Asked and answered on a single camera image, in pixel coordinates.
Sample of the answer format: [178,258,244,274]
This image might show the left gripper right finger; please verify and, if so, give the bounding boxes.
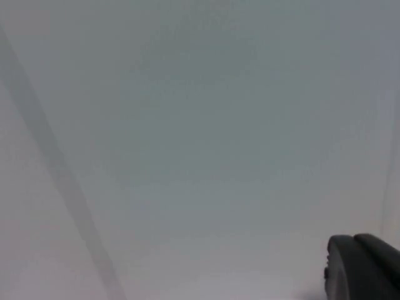
[353,232,400,300]

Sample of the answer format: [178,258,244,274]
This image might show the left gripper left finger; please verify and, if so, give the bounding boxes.
[323,234,381,300]

